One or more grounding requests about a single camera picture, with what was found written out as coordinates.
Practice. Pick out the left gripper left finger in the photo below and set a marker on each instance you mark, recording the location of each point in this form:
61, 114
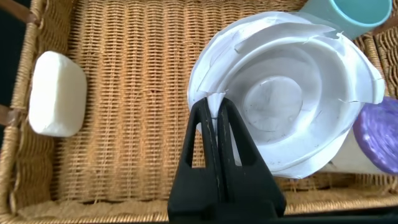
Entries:
192, 186

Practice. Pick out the light blue mug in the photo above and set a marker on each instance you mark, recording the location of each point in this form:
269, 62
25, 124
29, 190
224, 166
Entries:
351, 15

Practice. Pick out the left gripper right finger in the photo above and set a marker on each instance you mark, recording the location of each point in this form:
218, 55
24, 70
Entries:
248, 189

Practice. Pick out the wicker basket holding mug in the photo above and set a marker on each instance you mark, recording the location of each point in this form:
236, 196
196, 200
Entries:
130, 93

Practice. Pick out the purple topped bag roll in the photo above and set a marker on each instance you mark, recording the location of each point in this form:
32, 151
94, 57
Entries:
377, 133

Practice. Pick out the white round lid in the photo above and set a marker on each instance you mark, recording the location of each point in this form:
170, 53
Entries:
280, 93

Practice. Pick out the white soap bar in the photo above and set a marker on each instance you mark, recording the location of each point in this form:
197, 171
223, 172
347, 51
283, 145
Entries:
57, 93

